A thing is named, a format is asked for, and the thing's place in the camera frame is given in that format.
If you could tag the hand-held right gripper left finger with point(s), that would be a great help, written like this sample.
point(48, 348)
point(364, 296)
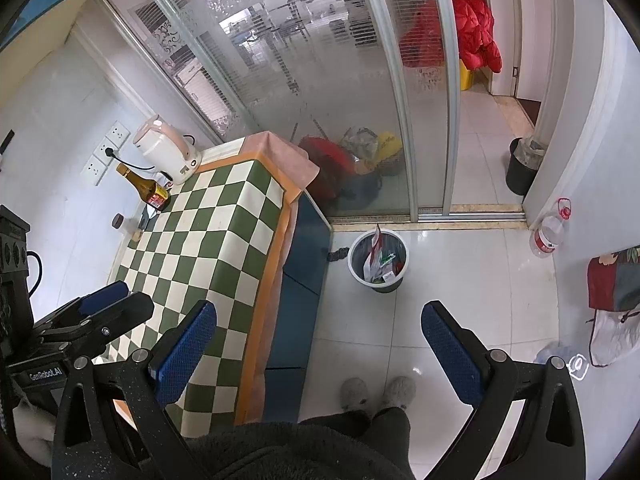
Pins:
point(185, 355)

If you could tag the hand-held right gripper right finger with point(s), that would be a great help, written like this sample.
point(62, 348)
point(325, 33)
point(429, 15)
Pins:
point(450, 355)

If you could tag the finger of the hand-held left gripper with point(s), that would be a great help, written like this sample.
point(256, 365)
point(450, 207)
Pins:
point(107, 295)
point(120, 317)

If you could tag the white rimmed trash bin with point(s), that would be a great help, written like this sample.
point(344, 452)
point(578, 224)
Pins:
point(356, 265)

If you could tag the person's left forearm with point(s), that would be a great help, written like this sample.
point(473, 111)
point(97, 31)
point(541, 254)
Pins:
point(35, 435)

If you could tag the black trash bin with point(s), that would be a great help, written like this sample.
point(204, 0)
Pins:
point(520, 172)

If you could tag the person's right grey slipper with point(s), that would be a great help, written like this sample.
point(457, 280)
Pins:
point(399, 391)

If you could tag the person's grey slipper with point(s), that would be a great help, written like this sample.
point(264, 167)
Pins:
point(399, 391)
point(355, 394)

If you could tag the person's left grey slipper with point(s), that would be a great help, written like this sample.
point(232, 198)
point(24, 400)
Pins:
point(355, 394)

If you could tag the clear bluish plastic bag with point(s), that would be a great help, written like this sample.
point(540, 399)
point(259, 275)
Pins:
point(555, 357)

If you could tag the brown glass bottle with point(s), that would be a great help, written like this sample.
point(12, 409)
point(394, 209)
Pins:
point(150, 191)

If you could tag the green white checkered tablecloth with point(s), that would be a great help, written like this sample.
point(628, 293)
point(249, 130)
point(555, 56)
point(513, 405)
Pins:
point(220, 240)

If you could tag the white red wrapper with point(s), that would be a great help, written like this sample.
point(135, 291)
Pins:
point(372, 260)

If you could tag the person's black fleece clothing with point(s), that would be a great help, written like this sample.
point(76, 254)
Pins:
point(300, 450)

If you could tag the white electric kettle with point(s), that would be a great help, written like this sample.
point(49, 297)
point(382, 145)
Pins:
point(162, 150)

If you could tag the clear red label water bottle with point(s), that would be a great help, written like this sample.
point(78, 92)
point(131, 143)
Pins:
point(547, 232)

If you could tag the white red trimmed bag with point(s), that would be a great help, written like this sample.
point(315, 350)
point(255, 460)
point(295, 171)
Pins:
point(612, 340)

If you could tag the patchwork fabric bag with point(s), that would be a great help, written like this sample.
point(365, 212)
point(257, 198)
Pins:
point(612, 280)

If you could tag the dark bag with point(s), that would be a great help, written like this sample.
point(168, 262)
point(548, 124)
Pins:
point(365, 187)

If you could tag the yellow bag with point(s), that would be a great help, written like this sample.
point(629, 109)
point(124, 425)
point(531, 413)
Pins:
point(390, 145)

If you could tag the pink cloth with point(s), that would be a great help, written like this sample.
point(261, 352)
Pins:
point(285, 160)

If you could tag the clear crumpled plastic bag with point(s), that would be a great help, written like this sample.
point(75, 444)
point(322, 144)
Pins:
point(360, 142)

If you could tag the dark door mat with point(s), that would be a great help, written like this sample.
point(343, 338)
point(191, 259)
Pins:
point(530, 112)

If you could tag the yellow container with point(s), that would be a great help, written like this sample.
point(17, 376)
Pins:
point(470, 77)

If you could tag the frosted glass sliding door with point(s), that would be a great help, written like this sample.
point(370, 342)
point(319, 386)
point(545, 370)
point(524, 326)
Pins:
point(280, 60)

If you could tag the red puffer jacket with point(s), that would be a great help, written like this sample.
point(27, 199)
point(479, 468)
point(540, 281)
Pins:
point(475, 25)

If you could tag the white door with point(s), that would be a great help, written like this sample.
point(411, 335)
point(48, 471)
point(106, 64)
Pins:
point(527, 25)

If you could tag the white wall socket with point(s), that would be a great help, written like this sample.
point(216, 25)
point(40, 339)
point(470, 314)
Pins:
point(106, 152)
point(119, 132)
point(93, 170)

